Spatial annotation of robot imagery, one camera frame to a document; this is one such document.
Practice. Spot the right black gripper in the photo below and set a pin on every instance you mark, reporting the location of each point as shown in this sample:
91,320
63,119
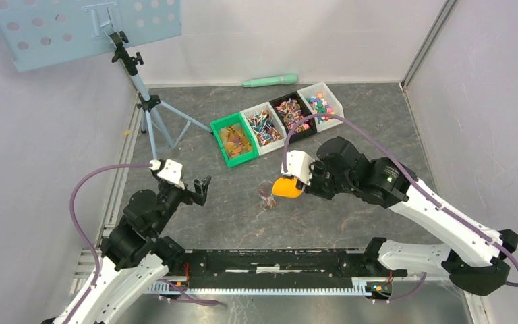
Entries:
313,189

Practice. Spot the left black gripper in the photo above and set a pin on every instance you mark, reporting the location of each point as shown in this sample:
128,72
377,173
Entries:
201,186

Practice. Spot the yellow plastic scoop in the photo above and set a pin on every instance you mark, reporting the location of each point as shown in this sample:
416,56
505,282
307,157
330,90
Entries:
287,187

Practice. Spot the clear plastic jar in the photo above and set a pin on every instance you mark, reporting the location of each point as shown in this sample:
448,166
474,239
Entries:
265,193

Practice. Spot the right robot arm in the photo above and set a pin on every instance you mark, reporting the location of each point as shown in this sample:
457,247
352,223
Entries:
470,254

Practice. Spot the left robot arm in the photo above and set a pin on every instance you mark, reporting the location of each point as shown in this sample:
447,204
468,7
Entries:
134,255

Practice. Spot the green candy bin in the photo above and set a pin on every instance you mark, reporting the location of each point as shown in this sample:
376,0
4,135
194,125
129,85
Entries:
235,140

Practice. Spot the black lollipop bin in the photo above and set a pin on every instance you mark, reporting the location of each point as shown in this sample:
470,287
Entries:
290,109

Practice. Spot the white candy bin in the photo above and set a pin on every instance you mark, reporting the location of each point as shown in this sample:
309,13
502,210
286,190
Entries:
320,99

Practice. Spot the white lollipop bin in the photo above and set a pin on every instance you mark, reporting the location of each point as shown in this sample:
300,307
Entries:
267,131

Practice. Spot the light blue music stand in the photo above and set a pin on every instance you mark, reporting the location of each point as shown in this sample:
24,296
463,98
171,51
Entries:
45,33

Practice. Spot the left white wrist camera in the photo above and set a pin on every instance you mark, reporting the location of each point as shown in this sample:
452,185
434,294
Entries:
169,171

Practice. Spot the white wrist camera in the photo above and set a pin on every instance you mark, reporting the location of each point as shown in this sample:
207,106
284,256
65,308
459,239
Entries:
297,164
169,171

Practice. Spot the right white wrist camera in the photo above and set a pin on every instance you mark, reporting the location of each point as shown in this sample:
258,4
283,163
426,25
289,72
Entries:
297,164

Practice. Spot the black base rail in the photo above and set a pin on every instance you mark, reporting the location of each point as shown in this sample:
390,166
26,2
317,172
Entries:
278,268

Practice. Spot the mint green cylindrical handle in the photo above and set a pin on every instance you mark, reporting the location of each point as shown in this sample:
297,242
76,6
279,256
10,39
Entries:
285,79

